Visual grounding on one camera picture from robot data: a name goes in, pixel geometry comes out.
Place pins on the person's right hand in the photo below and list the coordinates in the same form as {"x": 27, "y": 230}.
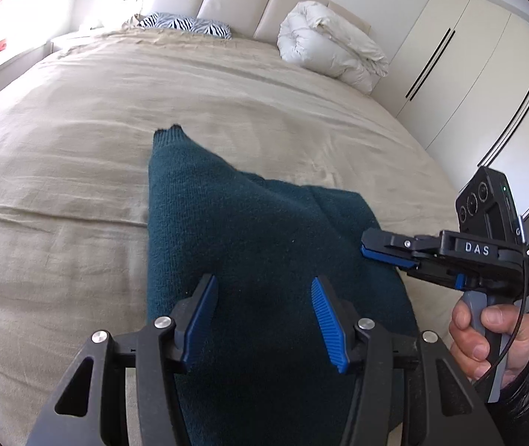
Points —
{"x": 466, "y": 339}

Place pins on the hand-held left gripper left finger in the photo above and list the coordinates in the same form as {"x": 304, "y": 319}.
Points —
{"x": 199, "y": 320}

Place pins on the white folded duvet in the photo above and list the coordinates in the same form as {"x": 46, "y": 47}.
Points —
{"x": 329, "y": 42}

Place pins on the dark teal knit sweater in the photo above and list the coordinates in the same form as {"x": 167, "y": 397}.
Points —
{"x": 255, "y": 232}

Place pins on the cream padded headboard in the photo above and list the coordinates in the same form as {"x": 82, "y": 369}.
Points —
{"x": 255, "y": 4}

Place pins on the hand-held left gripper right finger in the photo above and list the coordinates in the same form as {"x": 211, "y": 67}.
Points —
{"x": 329, "y": 325}

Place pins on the zebra print pillow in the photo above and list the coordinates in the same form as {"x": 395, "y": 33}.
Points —
{"x": 185, "y": 23}

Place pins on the beige bed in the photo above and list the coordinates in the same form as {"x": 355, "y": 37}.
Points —
{"x": 83, "y": 172}

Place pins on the white wardrobe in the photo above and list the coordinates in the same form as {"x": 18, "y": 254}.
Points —
{"x": 468, "y": 55}

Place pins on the white window ledge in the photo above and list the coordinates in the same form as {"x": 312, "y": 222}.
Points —
{"x": 8, "y": 65}

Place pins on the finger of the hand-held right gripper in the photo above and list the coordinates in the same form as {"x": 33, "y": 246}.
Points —
{"x": 431, "y": 273}
{"x": 394, "y": 244}

